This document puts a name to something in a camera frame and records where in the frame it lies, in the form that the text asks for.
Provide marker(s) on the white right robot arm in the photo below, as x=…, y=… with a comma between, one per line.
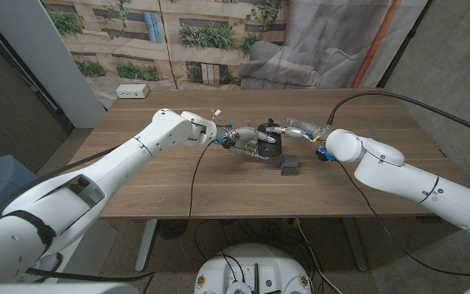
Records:
x=414, y=183

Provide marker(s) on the small gray box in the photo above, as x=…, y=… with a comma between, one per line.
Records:
x=289, y=166

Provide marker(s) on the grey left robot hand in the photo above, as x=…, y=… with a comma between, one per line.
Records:
x=243, y=139

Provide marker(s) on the white power strip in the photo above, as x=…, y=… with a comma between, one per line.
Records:
x=132, y=91

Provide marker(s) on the black backdrop stand pole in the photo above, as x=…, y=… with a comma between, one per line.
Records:
x=402, y=47

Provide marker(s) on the white table leg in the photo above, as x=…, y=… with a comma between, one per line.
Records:
x=145, y=245

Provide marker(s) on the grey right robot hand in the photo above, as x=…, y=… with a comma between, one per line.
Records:
x=304, y=130

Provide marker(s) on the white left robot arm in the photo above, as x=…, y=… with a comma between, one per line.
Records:
x=116, y=175

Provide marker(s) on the white pillar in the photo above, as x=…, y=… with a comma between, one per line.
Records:
x=47, y=57

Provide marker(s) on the white robot torso edge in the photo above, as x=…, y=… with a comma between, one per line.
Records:
x=55, y=289

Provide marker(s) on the black round floor fan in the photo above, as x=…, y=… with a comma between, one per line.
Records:
x=172, y=228

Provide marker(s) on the printed fabric backdrop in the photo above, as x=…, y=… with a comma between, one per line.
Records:
x=227, y=41

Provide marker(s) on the black cylindrical speaker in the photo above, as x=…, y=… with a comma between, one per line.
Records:
x=271, y=148

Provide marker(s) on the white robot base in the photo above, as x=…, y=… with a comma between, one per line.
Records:
x=255, y=265

